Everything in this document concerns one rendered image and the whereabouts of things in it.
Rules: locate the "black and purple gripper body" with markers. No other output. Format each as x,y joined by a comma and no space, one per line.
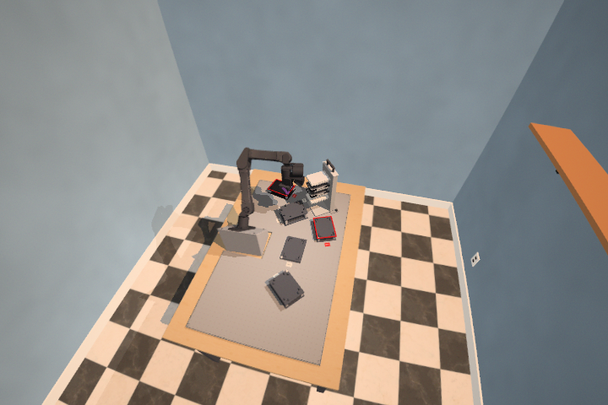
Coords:
282,184

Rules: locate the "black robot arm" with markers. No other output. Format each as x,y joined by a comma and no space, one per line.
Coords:
244,168

